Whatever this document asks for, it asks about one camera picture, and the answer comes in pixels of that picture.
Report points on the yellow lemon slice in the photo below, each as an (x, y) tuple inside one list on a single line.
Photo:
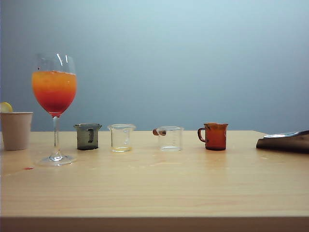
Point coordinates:
[(5, 107)]

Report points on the amber glass measuring cup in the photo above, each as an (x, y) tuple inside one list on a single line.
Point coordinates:
[(216, 137)]

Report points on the smoky grey glass measuring cup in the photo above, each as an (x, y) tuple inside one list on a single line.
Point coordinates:
[(83, 137)]

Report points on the white paper cup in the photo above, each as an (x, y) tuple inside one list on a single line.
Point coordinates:
[(16, 130)]

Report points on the clear beaker with yellow residue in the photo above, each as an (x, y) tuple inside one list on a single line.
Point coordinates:
[(122, 145)]

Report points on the wine glass with orange-red drink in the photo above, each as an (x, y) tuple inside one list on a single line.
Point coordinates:
[(54, 91)]

